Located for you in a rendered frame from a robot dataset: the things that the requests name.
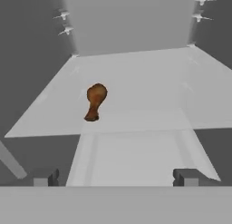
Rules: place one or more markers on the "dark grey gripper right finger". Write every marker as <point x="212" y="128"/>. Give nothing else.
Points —
<point x="178" y="177"/>

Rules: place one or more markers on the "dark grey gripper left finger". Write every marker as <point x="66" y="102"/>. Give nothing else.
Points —
<point x="53" y="177"/>

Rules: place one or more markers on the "brown chicken drumstick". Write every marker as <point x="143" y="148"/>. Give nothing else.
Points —
<point x="96" y="97"/>

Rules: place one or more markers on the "grey slanted bar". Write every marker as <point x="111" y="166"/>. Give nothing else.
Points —
<point x="12" y="161"/>

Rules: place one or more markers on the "white fridge shelf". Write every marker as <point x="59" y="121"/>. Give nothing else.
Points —
<point x="145" y="88"/>

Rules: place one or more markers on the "small white shelf peg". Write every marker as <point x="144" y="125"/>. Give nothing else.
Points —
<point x="201" y="0"/>
<point x="198" y="17"/>
<point x="63" y="14"/>
<point x="67" y="30"/>

